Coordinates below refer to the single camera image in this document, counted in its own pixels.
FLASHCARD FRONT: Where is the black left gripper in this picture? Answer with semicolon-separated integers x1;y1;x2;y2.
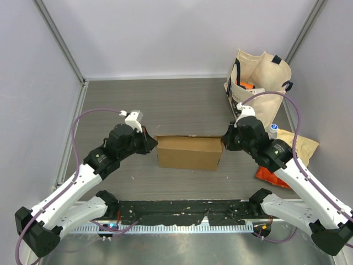
119;126;158;160

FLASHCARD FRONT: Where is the brown cardboard box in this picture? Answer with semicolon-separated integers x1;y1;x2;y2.
154;135;223;171

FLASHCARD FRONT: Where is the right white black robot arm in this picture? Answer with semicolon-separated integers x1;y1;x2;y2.
221;116;352;256

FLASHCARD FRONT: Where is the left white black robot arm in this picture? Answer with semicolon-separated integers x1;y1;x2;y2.
15;124;158;258

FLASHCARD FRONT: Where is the white box in bag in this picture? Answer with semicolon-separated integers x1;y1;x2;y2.
247;88;265;95

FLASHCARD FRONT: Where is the clear plastic water bottle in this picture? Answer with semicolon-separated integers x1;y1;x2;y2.
268;123;279;140

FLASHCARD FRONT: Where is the orange chips bag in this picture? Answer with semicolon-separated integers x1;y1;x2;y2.
255;128;320;189

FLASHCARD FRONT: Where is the orange item in bag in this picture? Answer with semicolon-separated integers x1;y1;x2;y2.
239;81;256;90

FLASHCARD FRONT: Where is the beige canvas tote bag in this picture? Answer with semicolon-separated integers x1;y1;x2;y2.
224;50;293;129

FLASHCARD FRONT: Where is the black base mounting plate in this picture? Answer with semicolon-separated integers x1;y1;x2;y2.
116;199;269;226

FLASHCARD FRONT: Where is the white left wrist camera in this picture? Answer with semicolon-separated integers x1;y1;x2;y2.
119;110;143;133

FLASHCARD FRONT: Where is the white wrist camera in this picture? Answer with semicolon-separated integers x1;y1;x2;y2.
119;110;143;133
234;102;256;128

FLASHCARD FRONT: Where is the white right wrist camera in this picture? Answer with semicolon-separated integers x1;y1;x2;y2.
234;102;256;128

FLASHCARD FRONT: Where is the aluminium frame rail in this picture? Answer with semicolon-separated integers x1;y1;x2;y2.
34;199;315;224

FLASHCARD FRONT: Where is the white slotted cable duct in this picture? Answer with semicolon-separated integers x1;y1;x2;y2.
70;222;254;235

